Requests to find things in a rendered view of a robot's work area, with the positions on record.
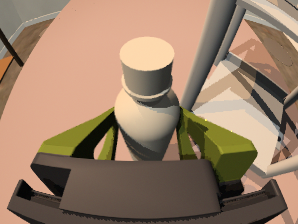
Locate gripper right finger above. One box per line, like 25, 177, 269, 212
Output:
176, 106, 258, 183

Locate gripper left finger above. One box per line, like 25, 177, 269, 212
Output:
37, 106, 119, 160

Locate cream bottle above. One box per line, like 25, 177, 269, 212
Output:
114, 37, 180, 161

